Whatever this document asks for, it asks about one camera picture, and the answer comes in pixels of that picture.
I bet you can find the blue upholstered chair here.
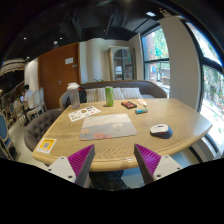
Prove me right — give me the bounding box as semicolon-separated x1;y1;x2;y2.
0;112;15;160

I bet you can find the pastel landscape mouse pad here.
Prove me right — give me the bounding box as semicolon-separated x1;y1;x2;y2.
80;113;137;141

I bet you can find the white and black computer mouse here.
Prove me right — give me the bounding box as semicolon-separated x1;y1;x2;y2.
150;124;173;139

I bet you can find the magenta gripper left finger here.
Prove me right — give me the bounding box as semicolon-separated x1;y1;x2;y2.
47;145;95;186

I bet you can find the white printed menu sheet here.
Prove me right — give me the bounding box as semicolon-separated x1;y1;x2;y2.
68;106;100;122

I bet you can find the grey curved sofa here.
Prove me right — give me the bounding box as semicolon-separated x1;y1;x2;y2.
59;79;168;110

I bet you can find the white wrapped packet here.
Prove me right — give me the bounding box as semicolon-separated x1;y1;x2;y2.
137;99;147;107

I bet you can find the clear water bottle white lid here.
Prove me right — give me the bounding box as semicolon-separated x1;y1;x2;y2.
67;83;80;109

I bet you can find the striped cushion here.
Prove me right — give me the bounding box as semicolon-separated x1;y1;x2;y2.
86;87;142;102

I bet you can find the brown wooden door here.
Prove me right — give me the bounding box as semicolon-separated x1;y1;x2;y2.
38;43;81;109

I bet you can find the green drinking bottle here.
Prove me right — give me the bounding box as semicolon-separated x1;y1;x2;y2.
105;86;114;107

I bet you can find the black backpack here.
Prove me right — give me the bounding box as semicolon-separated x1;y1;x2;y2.
65;87;87;108

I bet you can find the small teal packet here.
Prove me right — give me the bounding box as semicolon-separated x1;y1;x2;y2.
135;108;148;114

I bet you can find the black and red flat box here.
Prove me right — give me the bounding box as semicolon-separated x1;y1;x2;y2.
121;101;137;109

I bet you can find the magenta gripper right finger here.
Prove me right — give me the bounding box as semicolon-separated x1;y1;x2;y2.
134;144;182;184

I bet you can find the yellow QR code sticker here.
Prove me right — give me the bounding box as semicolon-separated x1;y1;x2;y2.
37;138;56;154

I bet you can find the arched glass display cabinet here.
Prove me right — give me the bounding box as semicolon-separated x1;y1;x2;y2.
108;46;136;81

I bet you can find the grey tufted armchair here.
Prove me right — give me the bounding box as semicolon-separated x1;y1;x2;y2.
24;109;61;152

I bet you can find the seated person in white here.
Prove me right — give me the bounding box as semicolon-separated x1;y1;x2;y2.
22;84;34;112

